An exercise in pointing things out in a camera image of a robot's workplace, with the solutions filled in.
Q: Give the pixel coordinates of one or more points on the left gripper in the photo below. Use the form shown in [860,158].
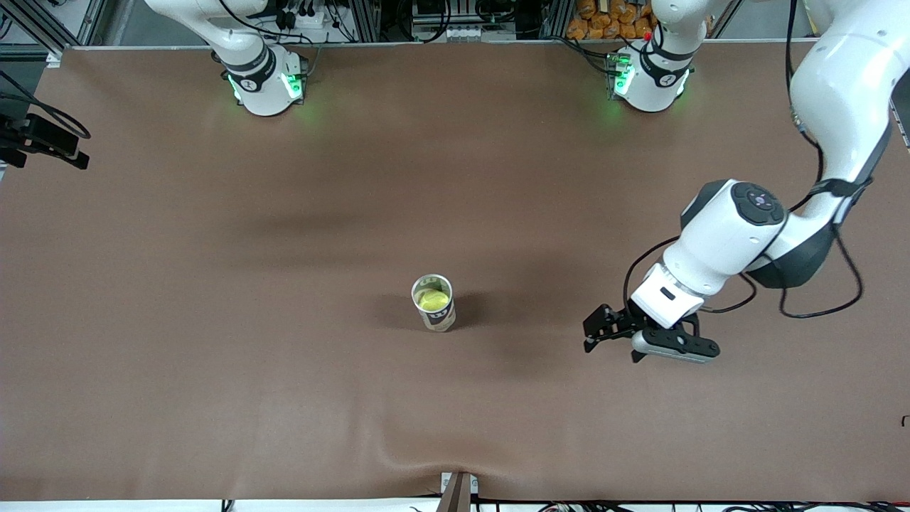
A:
[620,319]

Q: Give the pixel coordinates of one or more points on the clear tennis ball can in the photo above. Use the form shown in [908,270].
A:
[439,320]

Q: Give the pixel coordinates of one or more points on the yellow tennis ball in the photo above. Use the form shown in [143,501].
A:
[434,301]

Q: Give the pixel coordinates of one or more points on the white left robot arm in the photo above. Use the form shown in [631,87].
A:
[725,235]

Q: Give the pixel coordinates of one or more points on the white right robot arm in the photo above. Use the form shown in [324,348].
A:
[263,92]

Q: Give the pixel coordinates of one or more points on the white power strip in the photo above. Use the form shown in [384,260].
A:
[302,16]

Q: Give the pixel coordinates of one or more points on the orange snack bag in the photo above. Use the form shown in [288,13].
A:
[611,20]

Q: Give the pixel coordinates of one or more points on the brown table mat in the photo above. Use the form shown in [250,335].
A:
[284,370]

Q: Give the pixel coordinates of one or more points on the grey electronics box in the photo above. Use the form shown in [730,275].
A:
[451,21]

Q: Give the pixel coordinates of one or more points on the aluminium frame post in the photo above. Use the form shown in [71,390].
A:
[364,20]
[556,18]

